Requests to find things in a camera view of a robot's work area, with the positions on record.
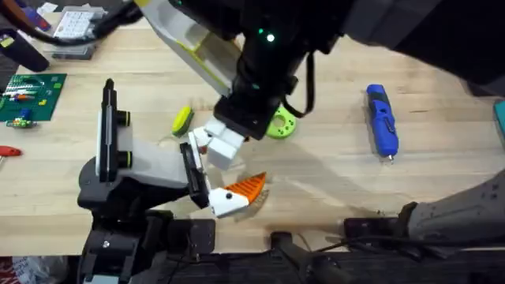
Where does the green board with toy blocks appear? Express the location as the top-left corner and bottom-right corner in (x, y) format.
(0, 73), (68, 129)

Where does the dark blue tool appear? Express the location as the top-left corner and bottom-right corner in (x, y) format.
(0, 30), (51, 74)

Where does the teal tub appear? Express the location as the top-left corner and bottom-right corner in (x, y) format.
(493, 99), (505, 148)

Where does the left wrist upright plate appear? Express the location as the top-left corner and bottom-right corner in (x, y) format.
(95, 77), (120, 183)

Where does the thick black cable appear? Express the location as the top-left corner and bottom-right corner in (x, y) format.
(0, 0), (144, 47)

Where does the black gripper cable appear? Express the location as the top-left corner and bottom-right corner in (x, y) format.
(281, 50), (317, 119)

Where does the blue electric screwdriver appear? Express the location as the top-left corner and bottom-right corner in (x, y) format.
(365, 83), (400, 161)

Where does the plastic bag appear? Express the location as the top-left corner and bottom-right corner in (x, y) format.
(0, 256), (69, 284)

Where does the yellow green toy vegetable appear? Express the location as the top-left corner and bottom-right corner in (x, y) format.
(170, 106), (196, 138)

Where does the red handled tool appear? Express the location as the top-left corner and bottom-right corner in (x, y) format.
(0, 145), (24, 159)

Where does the green disc with holes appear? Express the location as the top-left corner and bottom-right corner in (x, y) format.
(265, 103), (297, 140)

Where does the black rail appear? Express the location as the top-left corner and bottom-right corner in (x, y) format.
(78, 230), (505, 284)

